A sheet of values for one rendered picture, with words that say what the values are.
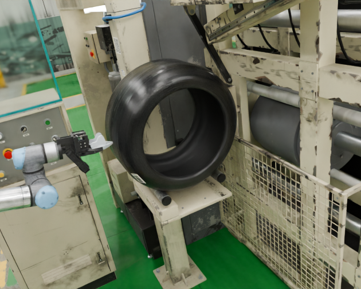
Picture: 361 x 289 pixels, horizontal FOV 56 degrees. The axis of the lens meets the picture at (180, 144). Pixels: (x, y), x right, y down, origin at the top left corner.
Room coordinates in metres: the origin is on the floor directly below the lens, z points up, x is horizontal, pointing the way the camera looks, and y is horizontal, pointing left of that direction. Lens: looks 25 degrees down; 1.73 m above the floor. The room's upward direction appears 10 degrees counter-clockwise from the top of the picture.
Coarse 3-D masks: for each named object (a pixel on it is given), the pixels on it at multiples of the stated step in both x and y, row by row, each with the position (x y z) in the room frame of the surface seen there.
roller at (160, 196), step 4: (152, 192) 1.31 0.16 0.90; (156, 192) 1.28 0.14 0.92; (160, 192) 1.26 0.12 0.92; (164, 192) 1.26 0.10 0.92; (156, 196) 1.26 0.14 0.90; (160, 196) 1.24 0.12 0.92; (164, 196) 1.22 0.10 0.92; (168, 196) 1.23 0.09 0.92; (160, 200) 1.22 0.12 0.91; (164, 200) 1.21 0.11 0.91; (168, 200) 1.22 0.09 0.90; (164, 204) 1.21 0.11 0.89; (168, 204) 1.22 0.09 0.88
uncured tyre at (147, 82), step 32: (160, 64) 1.37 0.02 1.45; (192, 64) 1.36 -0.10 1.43; (128, 96) 1.25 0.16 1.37; (160, 96) 1.23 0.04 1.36; (192, 96) 1.60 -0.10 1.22; (224, 96) 1.34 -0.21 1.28; (128, 128) 1.19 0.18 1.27; (192, 128) 1.58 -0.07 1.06; (224, 128) 1.36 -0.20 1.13; (128, 160) 1.19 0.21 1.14; (160, 160) 1.49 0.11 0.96; (192, 160) 1.49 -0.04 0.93
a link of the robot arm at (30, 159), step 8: (40, 144) 1.17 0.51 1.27; (16, 152) 1.12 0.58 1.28; (24, 152) 1.12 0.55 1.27; (32, 152) 1.13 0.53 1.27; (40, 152) 1.13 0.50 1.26; (16, 160) 1.10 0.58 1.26; (24, 160) 1.11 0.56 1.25; (32, 160) 1.12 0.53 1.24; (40, 160) 1.13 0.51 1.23; (16, 168) 1.10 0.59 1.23; (24, 168) 1.11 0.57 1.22; (32, 168) 1.11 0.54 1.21; (40, 168) 1.13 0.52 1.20
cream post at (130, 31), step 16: (112, 0) 1.58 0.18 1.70; (128, 0) 1.61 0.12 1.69; (128, 16) 1.60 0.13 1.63; (112, 32) 1.66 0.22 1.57; (128, 32) 1.60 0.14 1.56; (144, 32) 1.63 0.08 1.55; (128, 48) 1.59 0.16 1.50; (144, 48) 1.62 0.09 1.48; (128, 64) 1.58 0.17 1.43; (144, 128) 1.59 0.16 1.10; (160, 128) 1.62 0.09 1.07; (144, 144) 1.58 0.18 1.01; (160, 144) 1.61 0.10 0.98; (160, 224) 1.58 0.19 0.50; (176, 224) 1.61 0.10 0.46; (160, 240) 1.65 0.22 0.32; (176, 240) 1.61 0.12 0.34; (176, 256) 1.60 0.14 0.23; (176, 272) 1.59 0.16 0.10
